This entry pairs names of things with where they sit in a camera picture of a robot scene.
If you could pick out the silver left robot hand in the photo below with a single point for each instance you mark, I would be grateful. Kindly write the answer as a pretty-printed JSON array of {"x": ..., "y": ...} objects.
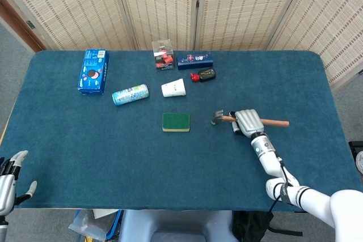
[{"x": 7, "y": 185}]

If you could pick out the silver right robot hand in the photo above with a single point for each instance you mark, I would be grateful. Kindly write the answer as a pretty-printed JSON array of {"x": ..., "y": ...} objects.
[{"x": 249, "y": 121}]

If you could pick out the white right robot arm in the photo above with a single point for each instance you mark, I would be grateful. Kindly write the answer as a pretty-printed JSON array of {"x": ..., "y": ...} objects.
[{"x": 269, "y": 162}]

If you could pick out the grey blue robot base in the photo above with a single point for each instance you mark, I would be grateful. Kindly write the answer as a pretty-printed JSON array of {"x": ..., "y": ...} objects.
[{"x": 175, "y": 225}]

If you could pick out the green and yellow sponge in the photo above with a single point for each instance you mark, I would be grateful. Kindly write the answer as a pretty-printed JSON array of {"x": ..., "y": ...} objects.
[{"x": 175, "y": 121}]

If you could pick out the white paper cup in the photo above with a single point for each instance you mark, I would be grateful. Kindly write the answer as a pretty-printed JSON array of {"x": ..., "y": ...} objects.
[{"x": 174, "y": 88}]

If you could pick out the long dark blue box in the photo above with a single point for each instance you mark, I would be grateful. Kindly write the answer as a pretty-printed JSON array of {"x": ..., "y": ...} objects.
[{"x": 194, "y": 60}]

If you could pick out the clear plastic bag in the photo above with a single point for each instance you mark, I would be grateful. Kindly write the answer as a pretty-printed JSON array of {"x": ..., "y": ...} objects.
[{"x": 85, "y": 225}]

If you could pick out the white paper sheet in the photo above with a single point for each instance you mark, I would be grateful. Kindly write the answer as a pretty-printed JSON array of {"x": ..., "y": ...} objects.
[{"x": 105, "y": 213}]

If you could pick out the black bag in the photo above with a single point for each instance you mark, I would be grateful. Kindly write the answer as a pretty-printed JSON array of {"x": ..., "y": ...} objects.
[{"x": 249, "y": 225}]

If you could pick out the black floor device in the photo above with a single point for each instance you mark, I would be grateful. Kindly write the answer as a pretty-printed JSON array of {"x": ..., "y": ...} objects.
[{"x": 353, "y": 147}]

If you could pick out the clear coffee capsule box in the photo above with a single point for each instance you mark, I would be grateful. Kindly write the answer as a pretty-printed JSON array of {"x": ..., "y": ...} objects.
[{"x": 163, "y": 57}]

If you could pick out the blue table cloth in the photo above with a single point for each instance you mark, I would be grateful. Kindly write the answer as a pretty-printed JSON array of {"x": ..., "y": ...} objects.
[{"x": 141, "y": 154}]

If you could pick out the woven folding screen panel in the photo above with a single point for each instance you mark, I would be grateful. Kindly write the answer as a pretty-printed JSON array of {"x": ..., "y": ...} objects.
[
  {"x": 158, "y": 4},
  {"x": 244, "y": 6},
  {"x": 71, "y": 6},
  {"x": 326, "y": 21}
]

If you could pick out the light blue drink can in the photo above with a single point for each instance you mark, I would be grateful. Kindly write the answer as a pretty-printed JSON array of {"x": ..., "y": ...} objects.
[{"x": 130, "y": 94}]

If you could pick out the small metal screen hinge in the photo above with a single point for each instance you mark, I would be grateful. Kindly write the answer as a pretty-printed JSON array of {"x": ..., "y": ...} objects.
[{"x": 197, "y": 3}]

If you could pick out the blue Oreo cookie box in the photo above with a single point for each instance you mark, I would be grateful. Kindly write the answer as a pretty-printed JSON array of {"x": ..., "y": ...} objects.
[{"x": 93, "y": 72}]

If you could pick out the brown wooden door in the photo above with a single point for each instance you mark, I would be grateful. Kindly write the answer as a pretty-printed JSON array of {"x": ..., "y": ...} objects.
[{"x": 17, "y": 23}]

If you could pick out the metal door hinge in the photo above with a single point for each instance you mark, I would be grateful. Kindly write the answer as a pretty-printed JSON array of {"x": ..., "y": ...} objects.
[{"x": 30, "y": 24}]

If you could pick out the blue frame bar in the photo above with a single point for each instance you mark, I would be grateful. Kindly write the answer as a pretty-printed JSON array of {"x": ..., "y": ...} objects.
[{"x": 116, "y": 222}]

